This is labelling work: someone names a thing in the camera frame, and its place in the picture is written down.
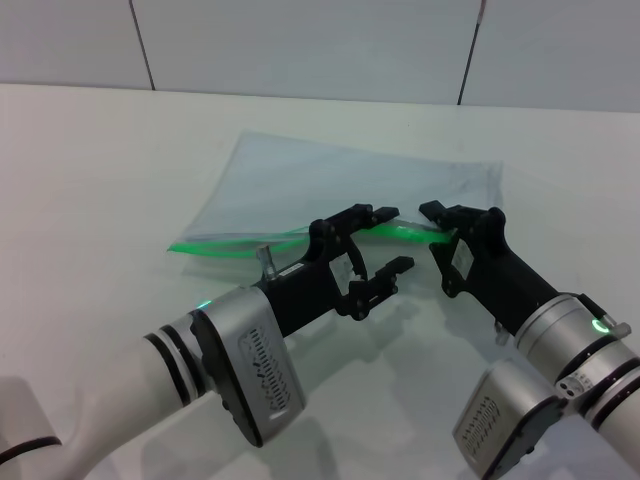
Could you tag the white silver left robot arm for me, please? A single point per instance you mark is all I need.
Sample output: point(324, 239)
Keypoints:
point(125, 390)

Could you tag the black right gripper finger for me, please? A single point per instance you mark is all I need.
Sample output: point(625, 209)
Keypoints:
point(442, 270)
point(435, 210)

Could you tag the silver connector plug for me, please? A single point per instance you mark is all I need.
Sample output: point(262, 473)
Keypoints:
point(266, 260)
point(498, 332)

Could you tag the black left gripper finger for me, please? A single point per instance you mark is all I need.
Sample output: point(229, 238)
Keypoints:
point(380, 285)
point(360, 217)

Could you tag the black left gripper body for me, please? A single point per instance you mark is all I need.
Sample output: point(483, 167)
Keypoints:
point(310, 290)

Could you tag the clear green-zip document bag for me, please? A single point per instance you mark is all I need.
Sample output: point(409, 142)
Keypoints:
point(325, 175)

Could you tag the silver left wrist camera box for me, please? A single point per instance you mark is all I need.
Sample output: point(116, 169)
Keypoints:
point(260, 360)

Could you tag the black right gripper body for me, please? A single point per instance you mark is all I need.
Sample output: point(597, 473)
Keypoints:
point(495, 270)

